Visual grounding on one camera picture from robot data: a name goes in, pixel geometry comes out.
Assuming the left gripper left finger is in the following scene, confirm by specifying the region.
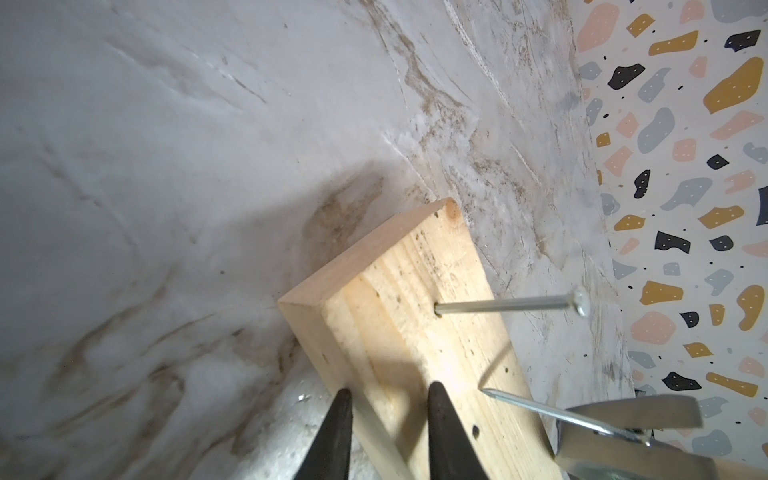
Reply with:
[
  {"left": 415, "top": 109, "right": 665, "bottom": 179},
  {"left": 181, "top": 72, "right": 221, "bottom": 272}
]
[{"left": 294, "top": 388, "right": 353, "bottom": 480}]

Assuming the wooden block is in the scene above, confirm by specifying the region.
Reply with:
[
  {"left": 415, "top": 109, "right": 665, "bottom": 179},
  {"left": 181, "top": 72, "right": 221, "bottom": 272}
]
[{"left": 278, "top": 198, "right": 562, "bottom": 479}]

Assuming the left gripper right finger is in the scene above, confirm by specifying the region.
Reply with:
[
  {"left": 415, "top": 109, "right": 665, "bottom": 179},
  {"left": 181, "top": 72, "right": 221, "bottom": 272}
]
[{"left": 427, "top": 381, "right": 489, "bottom": 480}]

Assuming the wooden handle claw hammer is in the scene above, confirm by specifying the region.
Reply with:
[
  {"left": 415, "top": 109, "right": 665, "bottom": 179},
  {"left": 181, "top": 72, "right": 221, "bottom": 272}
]
[{"left": 553, "top": 393, "right": 768, "bottom": 480}]

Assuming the steel nail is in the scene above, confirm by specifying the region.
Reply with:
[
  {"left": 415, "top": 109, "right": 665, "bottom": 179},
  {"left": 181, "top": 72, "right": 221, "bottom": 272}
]
[
  {"left": 434, "top": 287, "right": 591, "bottom": 318},
  {"left": 480, "top": 388, "right": 645, "bottom": 443}
]

